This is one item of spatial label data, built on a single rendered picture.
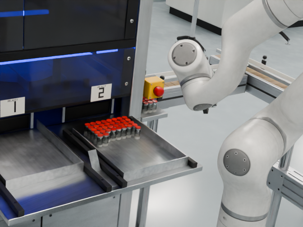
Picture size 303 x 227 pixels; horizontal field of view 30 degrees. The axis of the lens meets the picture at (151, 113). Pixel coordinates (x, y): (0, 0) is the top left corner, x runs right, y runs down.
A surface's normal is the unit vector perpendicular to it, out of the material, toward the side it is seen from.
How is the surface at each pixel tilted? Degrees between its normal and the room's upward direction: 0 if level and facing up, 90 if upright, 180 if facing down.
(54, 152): 0
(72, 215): 90
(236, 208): 92
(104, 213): 90
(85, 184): 0
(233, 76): 91
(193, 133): 0
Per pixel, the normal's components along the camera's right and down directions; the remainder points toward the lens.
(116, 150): 0.11, -0.91
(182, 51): -0.29, -0.29
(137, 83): 0.58, 0.40
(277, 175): -0.81, 0.16
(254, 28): -0.44, 0.46
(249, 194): -0.25, 0.74
